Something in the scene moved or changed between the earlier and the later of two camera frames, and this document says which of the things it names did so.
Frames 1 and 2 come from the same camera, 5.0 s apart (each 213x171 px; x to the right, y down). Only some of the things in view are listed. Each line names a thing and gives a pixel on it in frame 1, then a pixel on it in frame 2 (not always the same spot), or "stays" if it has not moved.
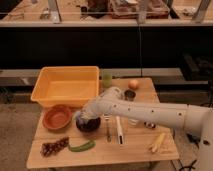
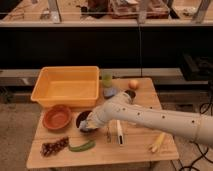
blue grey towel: x=83 y=115 to x=83 y=125
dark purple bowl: x=87 y=124 stays
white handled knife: x=119 y=130 stays
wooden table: x=62 y=139 stays
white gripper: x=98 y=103 to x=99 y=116
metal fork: x=108 y=135 stays
